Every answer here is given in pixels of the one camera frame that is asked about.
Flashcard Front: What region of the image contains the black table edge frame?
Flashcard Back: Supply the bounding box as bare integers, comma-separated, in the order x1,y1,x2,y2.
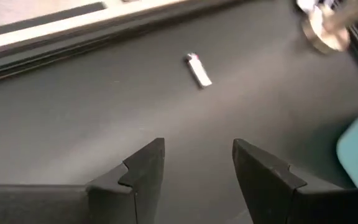
0,0,358,86

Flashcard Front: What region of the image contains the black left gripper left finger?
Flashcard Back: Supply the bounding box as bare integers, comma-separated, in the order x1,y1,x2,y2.
0,138,166,224

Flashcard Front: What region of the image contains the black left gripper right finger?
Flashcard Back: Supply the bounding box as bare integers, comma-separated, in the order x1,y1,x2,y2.
232,138,358,224

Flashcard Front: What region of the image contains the white beige round pot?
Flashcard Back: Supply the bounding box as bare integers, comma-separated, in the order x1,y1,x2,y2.
295,0,358,54

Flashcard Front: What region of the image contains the black floor bar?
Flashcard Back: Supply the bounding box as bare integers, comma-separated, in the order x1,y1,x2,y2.
0,1,108,40

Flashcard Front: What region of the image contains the white battery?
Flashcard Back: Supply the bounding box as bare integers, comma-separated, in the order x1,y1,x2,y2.
184,52,214,90

